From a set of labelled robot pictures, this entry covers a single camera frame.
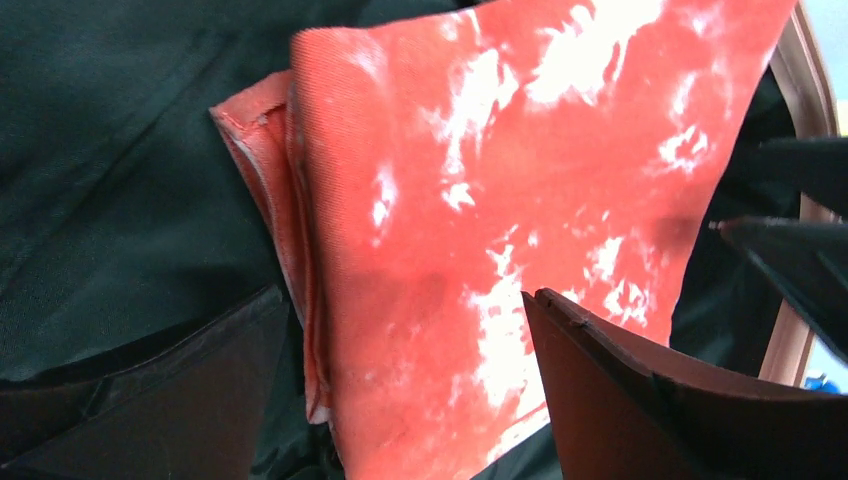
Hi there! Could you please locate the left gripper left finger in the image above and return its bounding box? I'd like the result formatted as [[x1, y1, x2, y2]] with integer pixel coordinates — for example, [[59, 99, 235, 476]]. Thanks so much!
[[1, 286, 287, 479]]

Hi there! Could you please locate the pink hard-shell suitcase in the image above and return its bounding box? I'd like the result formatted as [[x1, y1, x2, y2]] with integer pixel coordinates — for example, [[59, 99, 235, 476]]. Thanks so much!
[[1, 1, 847, 479]]

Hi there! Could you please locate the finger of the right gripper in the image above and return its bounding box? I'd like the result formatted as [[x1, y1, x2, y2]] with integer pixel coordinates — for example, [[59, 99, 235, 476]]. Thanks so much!
[[756, 137, 847, 218], [710, 217, 847, 361]]

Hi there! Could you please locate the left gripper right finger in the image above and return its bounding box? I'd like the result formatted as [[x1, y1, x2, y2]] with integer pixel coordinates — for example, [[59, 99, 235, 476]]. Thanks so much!
[[523, 289, 847, 479]]

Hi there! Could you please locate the red white tie-dye cloth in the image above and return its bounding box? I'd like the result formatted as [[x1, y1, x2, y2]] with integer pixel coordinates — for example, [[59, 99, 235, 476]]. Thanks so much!
[[211, 1, 794, 479]]

